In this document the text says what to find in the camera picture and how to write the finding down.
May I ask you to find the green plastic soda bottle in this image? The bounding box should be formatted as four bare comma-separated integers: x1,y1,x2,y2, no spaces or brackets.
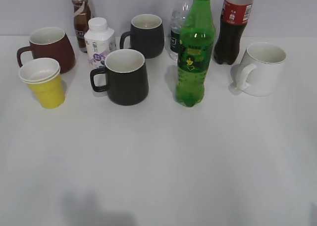
175,0,215,107

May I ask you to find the cola bottle red label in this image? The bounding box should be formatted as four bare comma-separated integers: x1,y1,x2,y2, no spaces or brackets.
213,0,254,65

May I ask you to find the white ceramic mug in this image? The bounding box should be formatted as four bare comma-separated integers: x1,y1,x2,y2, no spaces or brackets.
233,42,287,97

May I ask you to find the black mug front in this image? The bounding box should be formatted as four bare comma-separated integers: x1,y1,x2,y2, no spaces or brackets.
90,49,149,106

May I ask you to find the dark red ceramic mug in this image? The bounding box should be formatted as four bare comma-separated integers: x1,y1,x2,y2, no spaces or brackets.
16,27,75,73

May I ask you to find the white milk carton bottle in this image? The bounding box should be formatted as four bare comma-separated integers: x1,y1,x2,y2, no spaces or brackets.
84,17,116,69

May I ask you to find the dark grey mug back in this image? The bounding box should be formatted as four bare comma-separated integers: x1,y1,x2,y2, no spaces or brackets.
119,14,164,59

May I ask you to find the clear water bottle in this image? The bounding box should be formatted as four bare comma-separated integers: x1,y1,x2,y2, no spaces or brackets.
169,0,193,60

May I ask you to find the brown coffee drink bottle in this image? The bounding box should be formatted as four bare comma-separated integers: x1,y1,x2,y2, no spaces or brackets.
72,0,92,53

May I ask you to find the yellow paper cup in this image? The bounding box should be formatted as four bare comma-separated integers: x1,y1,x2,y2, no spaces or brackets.
19,57,65,109

